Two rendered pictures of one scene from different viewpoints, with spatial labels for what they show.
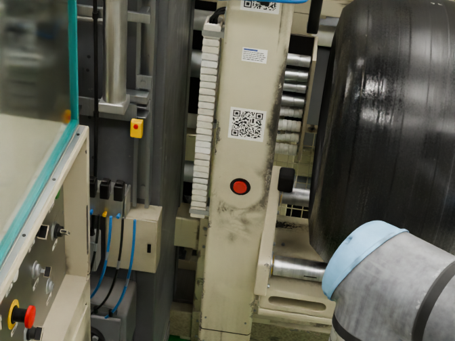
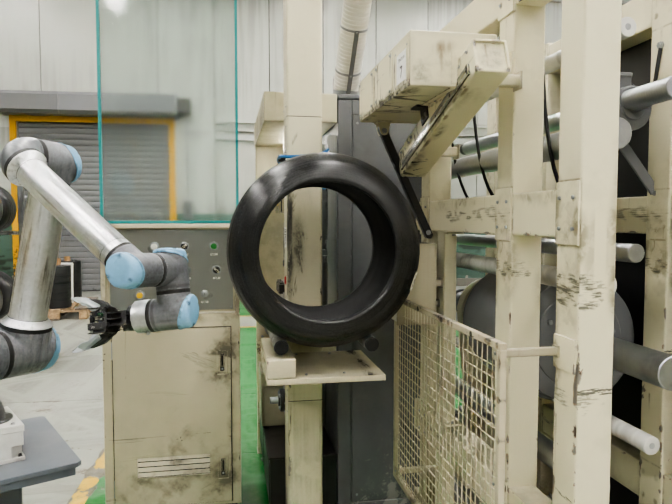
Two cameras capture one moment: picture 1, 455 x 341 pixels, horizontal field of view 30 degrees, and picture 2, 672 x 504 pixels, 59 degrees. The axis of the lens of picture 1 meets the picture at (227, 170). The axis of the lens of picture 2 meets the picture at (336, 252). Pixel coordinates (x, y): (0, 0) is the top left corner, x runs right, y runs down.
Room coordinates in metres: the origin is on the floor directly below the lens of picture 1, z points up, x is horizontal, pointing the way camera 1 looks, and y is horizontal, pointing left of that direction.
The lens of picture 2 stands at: (1.17, -2.22, 1.29)
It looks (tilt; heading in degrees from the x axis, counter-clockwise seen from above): 3 degrees down; 76
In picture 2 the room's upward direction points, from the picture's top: straight up
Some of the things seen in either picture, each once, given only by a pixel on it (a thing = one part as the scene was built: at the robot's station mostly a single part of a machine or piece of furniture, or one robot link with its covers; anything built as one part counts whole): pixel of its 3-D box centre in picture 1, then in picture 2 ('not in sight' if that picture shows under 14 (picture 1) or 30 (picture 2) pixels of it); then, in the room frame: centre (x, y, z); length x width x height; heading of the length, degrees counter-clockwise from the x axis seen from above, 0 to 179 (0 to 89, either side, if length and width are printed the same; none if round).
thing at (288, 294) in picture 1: (339, 297); (276, 356); (1.46, -0.28, 0.84); 0.36 x 0.09 x 0.06; 86
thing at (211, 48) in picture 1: (208, 122); not in sight; (1.58, 0.05, 1.19); 0.05 x 0.04 x 0.48; 176
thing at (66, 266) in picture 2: not in sight; (61, 285); (-0.47, 6.57, 0.38); 1.20 x 0.80 x 0.76; 91
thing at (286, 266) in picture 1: (346, 275); (276, 336); (1.46, -0.29, 0.90); 0.35 x 0.05 x 0.05; 86
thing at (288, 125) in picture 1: (272, 94); (408, 281); (2.00, -0.10, 1.05); 0.20 x 0.15 x 0.30; 86
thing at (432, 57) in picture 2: not in sight; (417, 85); (1.89, -0.44, 1.71); 0.61 x 0.25 x 0.15; 86
